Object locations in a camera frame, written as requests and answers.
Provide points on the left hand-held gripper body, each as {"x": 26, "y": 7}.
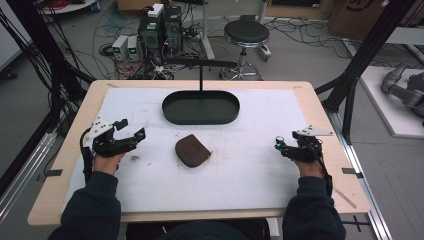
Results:
{"x": 106, "y": 145}

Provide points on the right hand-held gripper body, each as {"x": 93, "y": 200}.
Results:
{"x": 306, "y": 150}

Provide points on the brown pouch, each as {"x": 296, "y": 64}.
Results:
{"x": 192, "y": 151}

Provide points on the black oval tray with stand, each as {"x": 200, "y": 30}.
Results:
{"x": 200, "y": 110}

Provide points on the person's left hand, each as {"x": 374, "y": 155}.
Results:
{"x": 106, "y": 164}

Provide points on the person's right hand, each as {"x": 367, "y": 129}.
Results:
{"x": 309, "y": 169}

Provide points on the wooden table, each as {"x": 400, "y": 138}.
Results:
{"x": 323, "y": 186}

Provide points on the black tape piece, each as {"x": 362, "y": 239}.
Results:
{"x": 351, "y": 171}
{"x": 53, "y": 173}

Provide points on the grey power supply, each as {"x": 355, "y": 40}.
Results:
{"x": 133, "y": 48}
{"x": 119, "y": 46}

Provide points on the white table mat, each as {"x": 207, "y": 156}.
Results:
{"x": 206, "y": 186}

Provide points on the black computer tower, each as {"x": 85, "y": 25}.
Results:
{"x": 150, "y": 40}
{"x": 173, "y": 30}

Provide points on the white platform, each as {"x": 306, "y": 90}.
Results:
{"x": 390, "y": 113}

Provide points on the black round stool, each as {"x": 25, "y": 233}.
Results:
{"x": 246, "y": 33}

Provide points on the person's body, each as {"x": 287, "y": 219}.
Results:
{"x": 200, "y": 231}

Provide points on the white box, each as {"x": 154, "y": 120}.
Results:
{"x": 156, "y": 10}

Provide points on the white table leg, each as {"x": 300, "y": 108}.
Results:
{"x": 207, "y": 30}

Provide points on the white round table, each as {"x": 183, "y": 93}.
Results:
{"x": 66, "y": 6}

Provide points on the cardboard box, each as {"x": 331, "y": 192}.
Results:
{"x": 366, "y": 13}

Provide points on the aluminium rail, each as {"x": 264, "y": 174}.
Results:
{"x": 370, "y": 200}
{"x": 23, "y": 173}

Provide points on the black metal frame post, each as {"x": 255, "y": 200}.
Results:
{"x": 363, "y": 56}

